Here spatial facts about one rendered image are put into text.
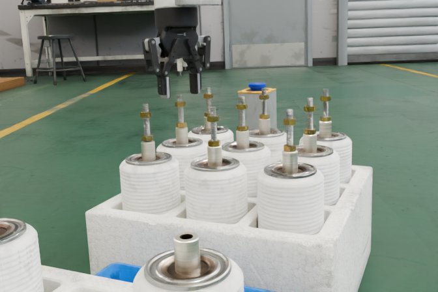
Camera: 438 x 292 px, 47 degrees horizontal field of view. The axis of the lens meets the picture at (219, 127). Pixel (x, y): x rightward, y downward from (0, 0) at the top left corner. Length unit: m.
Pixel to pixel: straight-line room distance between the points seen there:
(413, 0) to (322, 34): 1.05
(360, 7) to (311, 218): 5.30
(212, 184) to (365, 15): 5.31
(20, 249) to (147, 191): 0.28
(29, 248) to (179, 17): 0.46
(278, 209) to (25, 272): 0.33
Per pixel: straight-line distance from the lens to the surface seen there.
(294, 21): 5.87
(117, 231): 0.80
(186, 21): 0.87
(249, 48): 5.83
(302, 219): 0.71
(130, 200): 0.81
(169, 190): 0.80
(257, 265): 0.71
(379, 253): 1.09
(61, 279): 0.63
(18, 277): 0.57
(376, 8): 6.00
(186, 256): 0.44
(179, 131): 0.91
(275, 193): 0.70
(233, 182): 0.74
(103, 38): 6.00
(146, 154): 0.81
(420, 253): 1.11
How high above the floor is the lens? 0.45
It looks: 11 degrees down
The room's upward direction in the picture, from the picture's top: 2 degrees counter-clockwise
